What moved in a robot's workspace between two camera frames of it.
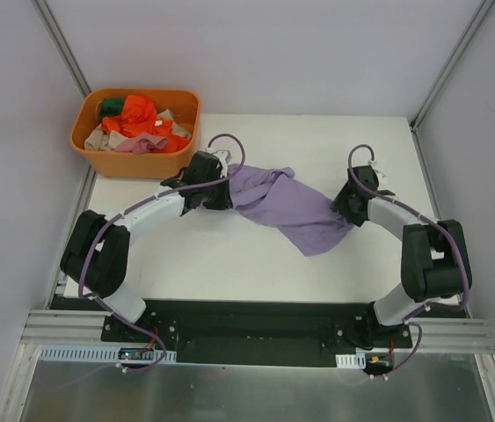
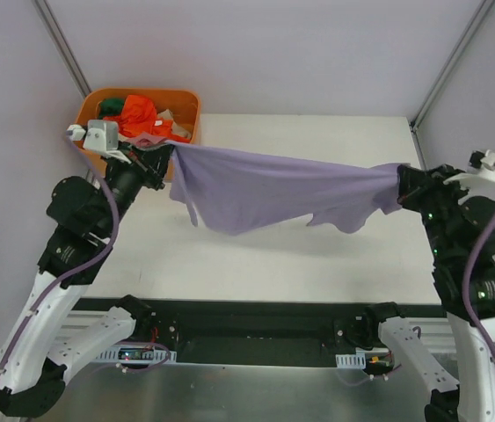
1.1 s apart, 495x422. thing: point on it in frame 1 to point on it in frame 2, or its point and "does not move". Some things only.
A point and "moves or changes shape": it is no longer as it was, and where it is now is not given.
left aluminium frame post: (62, 47) does not move
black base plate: (255, 332) does not move
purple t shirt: (269, 200) moves or changes shape
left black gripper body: (220, 193) to (151, 161)
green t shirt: (109, 107) does not move
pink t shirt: (141, 144) does not move
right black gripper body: (346, 205) to (415, 189)
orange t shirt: (140, 115) does not move
